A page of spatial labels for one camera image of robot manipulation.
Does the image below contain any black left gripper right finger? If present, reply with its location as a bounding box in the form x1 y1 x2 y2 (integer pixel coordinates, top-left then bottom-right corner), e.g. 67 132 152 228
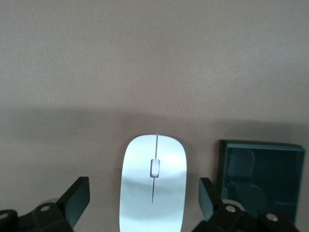
193 177 300 232

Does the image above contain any brown table cover mat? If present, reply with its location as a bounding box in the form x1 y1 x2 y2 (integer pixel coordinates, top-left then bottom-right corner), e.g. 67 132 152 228
0 0 309 232

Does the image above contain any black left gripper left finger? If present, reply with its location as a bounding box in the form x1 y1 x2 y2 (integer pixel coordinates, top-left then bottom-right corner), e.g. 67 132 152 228
0 176 90 232

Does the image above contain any white computer mouse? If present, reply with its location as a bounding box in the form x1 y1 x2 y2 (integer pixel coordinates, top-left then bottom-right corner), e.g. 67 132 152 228
119 134 188 232

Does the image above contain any black phone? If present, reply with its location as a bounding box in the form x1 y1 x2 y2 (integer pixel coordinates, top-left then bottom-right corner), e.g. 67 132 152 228
218 139 306 225

